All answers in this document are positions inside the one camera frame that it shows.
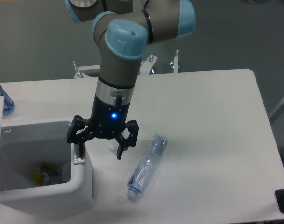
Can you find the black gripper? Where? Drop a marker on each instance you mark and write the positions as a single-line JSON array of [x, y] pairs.
[[106, 122]]

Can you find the grey lid push button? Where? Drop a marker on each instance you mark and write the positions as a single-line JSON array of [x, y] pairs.
[[78, 156]]

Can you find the white plastic trash can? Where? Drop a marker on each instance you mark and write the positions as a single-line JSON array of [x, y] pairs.
[[24, 146]]

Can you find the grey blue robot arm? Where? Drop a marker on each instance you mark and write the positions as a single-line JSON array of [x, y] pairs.
[[122, 36]]

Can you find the yellow blue trash packaging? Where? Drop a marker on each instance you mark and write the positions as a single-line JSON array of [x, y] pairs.
[[47, 174]]

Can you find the crumpled white paper wrapper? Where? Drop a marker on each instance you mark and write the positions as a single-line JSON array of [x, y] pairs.
[[112, 144]]

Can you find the crushed clear plastic bottle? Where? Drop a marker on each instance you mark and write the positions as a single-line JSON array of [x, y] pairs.
[[146, 167]]

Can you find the blue labelled water bottle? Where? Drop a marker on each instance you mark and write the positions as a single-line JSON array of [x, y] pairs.
[[8, 105]]

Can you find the white pedestal base frame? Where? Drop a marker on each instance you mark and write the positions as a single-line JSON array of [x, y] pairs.
[[147, 67]]

